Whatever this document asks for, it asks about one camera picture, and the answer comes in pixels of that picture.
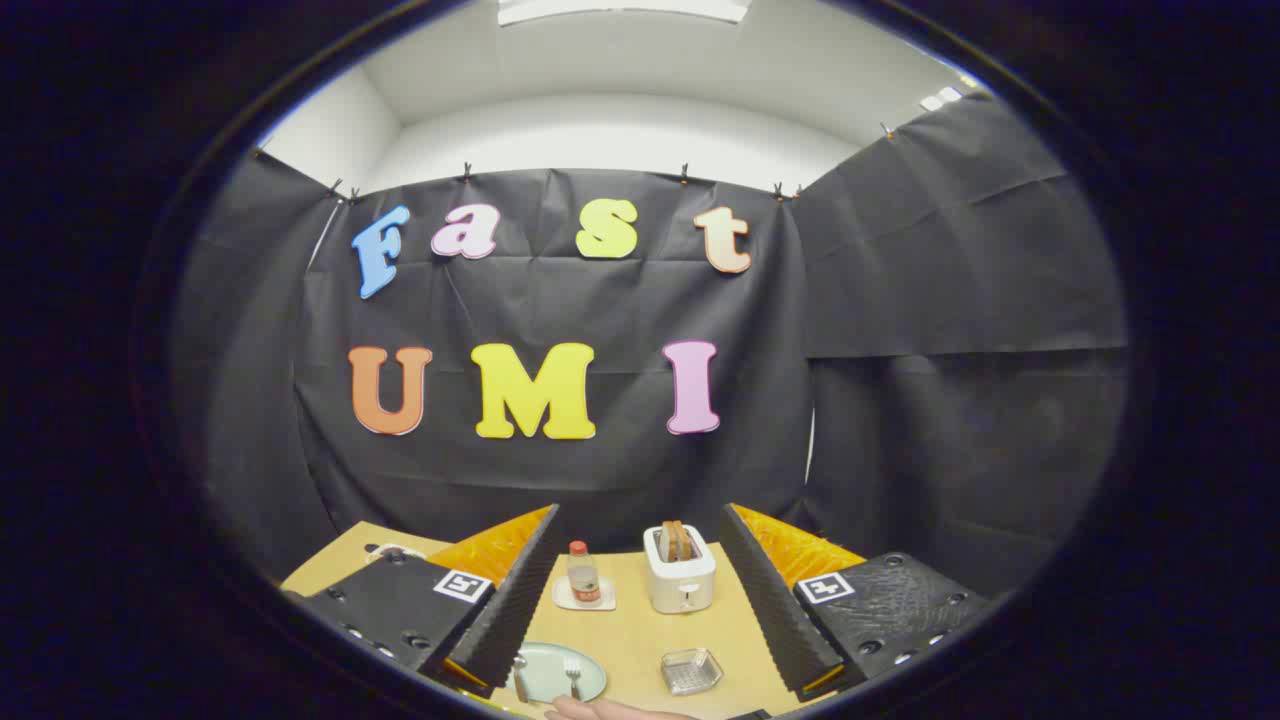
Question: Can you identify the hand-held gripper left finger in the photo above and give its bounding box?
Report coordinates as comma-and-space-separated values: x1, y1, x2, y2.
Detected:
283, 503, 561, 699

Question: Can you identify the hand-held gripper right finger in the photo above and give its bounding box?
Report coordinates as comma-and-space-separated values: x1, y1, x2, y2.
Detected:
718, 503, 996, 701

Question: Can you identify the white square coaster tray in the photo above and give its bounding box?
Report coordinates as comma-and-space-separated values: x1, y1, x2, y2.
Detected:
552, 578, 617, 612

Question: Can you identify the clear plastic water bottle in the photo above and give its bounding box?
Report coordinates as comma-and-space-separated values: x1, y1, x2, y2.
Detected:
567, 541, 601, 606

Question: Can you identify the light green plate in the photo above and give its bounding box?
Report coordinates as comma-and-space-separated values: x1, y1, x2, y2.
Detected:
505, 642, 608, 704

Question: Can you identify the white toaster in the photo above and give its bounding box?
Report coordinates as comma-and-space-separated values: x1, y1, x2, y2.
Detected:
643, 525, 717, 614

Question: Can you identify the large ceiling light panel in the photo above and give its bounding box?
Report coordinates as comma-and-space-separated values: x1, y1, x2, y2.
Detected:
498, 0, 751, 25

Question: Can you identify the metal wire basket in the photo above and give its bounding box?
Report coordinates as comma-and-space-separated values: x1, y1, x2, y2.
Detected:
660, 648, 723, 696

